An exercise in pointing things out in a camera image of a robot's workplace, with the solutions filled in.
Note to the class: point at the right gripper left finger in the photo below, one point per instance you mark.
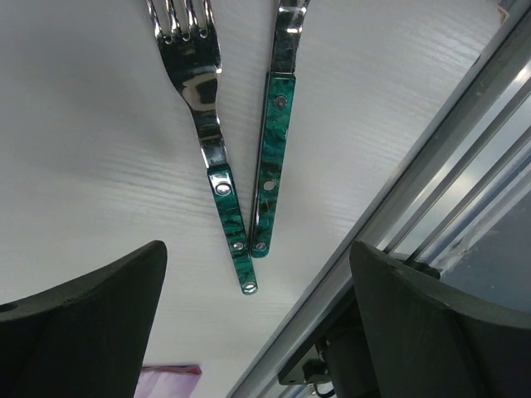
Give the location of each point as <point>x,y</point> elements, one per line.
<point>86,337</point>

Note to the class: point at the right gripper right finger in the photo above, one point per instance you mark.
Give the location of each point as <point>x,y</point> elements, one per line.
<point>428,339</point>

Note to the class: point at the purple printed placemat cloth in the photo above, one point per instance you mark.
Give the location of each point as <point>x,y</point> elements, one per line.
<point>167,381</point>

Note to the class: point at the teal handled spoon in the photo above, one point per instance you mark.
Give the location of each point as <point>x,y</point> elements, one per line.
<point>278,101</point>

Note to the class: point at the teal handled fork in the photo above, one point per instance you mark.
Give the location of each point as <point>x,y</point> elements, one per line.
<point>191,57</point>

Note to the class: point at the aluminium mounting rail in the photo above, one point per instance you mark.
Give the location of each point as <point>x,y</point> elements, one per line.
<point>446,76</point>

